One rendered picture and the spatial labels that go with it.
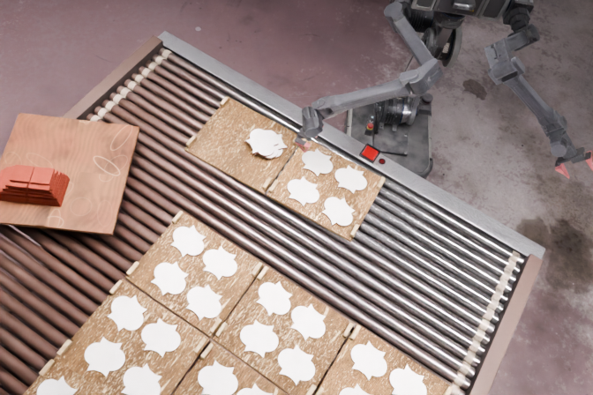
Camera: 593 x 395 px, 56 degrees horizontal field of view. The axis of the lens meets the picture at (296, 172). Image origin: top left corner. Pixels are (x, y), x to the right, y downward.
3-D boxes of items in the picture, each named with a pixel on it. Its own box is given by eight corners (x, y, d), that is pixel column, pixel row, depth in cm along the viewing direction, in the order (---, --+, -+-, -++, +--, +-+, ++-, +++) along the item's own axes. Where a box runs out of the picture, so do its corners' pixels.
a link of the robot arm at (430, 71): (451, 80, 206) (443, 63, 199) (417, 100, 209) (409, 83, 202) (406, 16, 235) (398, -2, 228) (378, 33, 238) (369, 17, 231)
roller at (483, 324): (116, 95, 264) (115, 89, 260) (491, 326, 226) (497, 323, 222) (109, 102, 262) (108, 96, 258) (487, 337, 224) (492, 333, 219)
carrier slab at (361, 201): (304, 139, 257) (305, 137, 256) (385, 181, 250) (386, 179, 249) (266, 196, 240) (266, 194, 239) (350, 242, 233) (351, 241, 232)
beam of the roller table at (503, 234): (166, 38, 288) (165, 30, 283) (539, 253, 247) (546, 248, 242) (155, 48, 284) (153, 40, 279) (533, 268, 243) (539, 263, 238)
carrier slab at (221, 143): (228, 99, 264) (228, 96, 263) (303, 138, 257) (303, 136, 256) (183, 151, 247) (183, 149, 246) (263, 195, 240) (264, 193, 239)
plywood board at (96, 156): (20, 115, 236) (18, 112, 234) (139, 128, 239) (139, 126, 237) (-22, 221, 210) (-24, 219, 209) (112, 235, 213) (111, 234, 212)
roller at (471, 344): (101, 109, 259) (100, 103, 255) (483, 347, 221) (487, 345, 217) (94, 116, 257) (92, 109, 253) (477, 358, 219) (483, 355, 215)
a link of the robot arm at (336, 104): (426, 84, 211) (417, 66, 203) (427, 96, 208) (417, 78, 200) (325, 111, 231) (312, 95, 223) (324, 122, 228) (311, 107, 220)
